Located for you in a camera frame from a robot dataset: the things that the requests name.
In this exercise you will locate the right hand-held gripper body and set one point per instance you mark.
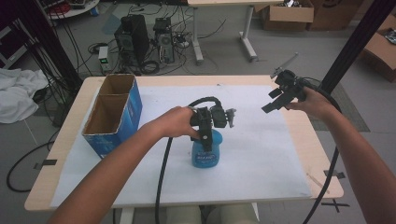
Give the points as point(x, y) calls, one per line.
point(291, 85)

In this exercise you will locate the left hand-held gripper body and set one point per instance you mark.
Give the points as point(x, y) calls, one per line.
point(214, 116)

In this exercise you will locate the blue plastic bottle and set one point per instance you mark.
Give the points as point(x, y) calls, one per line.
point(205, 158)

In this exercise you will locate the person's right hand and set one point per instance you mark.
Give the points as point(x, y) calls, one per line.
point(316, 104)

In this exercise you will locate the person's left hand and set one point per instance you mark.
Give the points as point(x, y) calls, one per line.
point(174, 123)

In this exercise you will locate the white table mat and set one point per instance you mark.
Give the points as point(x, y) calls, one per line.
point(249, 161)

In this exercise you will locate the white-legged table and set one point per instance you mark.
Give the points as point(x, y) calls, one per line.
point(247, 34)

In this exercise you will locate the open brown cardboard box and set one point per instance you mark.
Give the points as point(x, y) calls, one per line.
point(291, 14)

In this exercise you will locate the person's left leg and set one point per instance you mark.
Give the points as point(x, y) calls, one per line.
point(182, 216)

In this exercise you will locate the blue cardboard box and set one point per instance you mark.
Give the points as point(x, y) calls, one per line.
point(130, 112)

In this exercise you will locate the large brown cardboard box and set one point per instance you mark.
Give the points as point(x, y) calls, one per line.
point(336, 14)

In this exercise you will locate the white table leg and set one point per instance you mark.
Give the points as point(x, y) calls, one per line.
point(127, 216)
point(254, 213)

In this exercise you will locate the open computer case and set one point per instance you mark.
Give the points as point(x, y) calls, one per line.
point(164, 39)

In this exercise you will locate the brown cardboard box with flap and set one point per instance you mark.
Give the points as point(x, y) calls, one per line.
point(378, 51)

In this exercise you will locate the black computer tower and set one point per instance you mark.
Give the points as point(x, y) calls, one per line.
point(134, 39)

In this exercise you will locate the black tape cross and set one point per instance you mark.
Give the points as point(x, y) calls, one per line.
point(335, 205)

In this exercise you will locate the white power supply unit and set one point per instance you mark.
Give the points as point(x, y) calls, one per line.
point(104, 57)

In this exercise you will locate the black tape strip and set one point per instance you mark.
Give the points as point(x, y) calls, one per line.
point(48, 162)

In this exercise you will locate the round white table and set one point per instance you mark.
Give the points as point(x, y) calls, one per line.
point(74, 11)

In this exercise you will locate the white cloth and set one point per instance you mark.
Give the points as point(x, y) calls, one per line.
point(17, 93)

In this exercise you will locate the black metal stand post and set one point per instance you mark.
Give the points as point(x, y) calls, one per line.
point(355, 40)

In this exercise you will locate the grey metal frame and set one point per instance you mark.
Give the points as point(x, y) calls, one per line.
point(11, 54)

